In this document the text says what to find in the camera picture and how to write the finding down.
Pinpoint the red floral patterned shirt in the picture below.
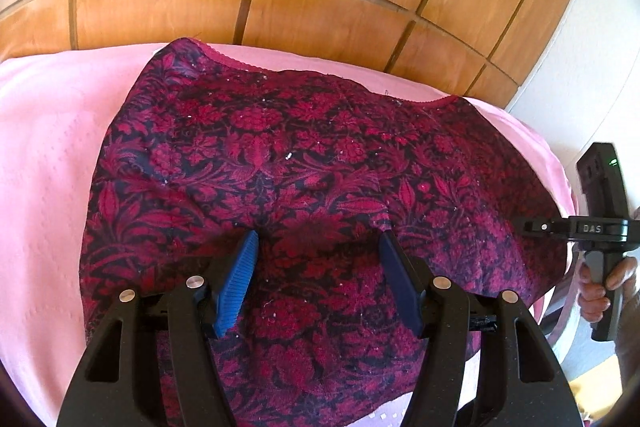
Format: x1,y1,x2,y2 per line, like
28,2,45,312
80,38,571,427

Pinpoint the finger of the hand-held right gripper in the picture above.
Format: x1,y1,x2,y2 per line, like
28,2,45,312
516,217,568,239

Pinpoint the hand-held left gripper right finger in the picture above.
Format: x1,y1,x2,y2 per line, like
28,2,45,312
377,232,581,427

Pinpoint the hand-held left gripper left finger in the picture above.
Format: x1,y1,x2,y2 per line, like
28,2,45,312
56,229,261,427

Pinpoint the person's right hand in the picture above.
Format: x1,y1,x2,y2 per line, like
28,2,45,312
577,254,640,358

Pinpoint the pink bed sheet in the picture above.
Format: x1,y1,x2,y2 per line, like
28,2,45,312
0,42,581,427

